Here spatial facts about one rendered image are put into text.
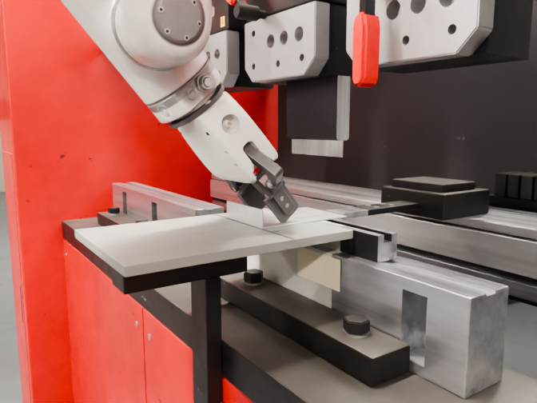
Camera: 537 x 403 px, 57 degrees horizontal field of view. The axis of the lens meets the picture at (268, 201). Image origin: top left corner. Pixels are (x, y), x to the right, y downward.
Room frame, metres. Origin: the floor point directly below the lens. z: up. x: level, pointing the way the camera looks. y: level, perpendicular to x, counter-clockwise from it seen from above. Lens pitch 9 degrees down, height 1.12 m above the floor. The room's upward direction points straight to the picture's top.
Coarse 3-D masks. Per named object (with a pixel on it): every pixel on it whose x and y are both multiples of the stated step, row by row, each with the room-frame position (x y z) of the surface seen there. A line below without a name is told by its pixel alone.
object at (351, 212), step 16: (384, 192) 0.77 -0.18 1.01; (400, 192) 0.74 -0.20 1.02; (416, 192) 0.72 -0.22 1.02; (432, 192) 0.70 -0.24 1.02; (448, 192) 0.70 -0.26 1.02; (464, 192) 0.71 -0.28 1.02; (480, 192) 0.72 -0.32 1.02; (352, 208) 0.67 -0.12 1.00; (368, 208) 0.67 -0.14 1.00; (384, 208) 0.67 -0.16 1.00; (400, 208) 0.69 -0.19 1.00; (416, 208) 0.71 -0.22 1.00; (432, 208) 0.69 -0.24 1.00; (448, 208) 0.68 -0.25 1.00; (464, 208) 0.70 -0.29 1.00; (480, 208) 0.73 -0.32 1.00
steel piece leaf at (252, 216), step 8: (232, 208) 0.61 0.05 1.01; (240, 208) 0.59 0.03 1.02; (248, 208) 0.58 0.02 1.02; (256, 208) 0.56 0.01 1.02; (232, 216) 0.61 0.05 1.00; (240, 216) 0.59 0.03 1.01; (248, 216) 0.58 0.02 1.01; (256, 216) 0.56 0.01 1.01; (264, 216) 0.62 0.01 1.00; (272, 216) 0.62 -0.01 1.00; (296, 216) 0.62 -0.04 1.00; (304, 216) 0.62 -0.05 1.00; (312, 216) 0.62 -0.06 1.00; (248, 224) 0.58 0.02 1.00; (256, 224) 0.56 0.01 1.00; (264, 224) 0.57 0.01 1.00; (272, 224) 0.57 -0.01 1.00; (280, 224) 0.57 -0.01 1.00; (288, 224) 0.57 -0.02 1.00
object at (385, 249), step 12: (348, 228) 0.56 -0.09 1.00; (360, 228) 0.57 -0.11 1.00; (372, 228) 0.56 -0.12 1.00; (348, 240) 0.55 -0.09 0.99; (360, 240) 0.54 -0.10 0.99; (372, 240) 0.52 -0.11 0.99; (384, 240) 0.53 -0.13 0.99; (396, 240) 0.53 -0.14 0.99; (348, 252) 0.55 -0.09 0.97; (360, 252) 0.54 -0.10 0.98; (372, 252) 0.52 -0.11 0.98; (384, 252) 0.52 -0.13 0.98
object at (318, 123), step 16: (304, 80) 0.63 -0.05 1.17; (320, 80) 0.61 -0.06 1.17; (336, 80) 0.58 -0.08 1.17; (288, 96) 0.66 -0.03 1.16; (304, 96) 0.63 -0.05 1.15; (320, 96) 0.61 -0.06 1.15; (336, 96) 0.58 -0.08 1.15; (288, 112) 0.66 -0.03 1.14; (304, 112) 0.63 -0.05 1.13; (320, 112) 0.61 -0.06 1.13; (336, 112) 0.58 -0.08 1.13; (288, 128) 0.66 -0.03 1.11; (304, 128) 0.63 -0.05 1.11; (320, 128) 0.61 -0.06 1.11; (336, 128) 0.58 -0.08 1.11; (304, 144) 0.65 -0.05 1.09; (320, 144) 0.62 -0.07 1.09; (336, 144) 0.60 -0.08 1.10
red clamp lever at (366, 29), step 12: (360, 0) 0.46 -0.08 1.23; (372, 0) 0.46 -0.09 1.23; (360, 12) 0.46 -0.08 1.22; (372, 12) 0.46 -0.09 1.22; (360, 24) 0.45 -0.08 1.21; (372, 24) 0.46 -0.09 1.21; (360, 36) 0.45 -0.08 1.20; (372, 36) 0.45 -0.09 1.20; (360, 48) 0.45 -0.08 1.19; (372, 48) 0.46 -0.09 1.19; (360, 60) 0.45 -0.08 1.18; (372, 60) 0.46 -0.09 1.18; (360, 72) 0.45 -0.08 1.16; (372, 72) 0.46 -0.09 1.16; (360, 84) 0.46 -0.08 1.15; (372, 84) 0.46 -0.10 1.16
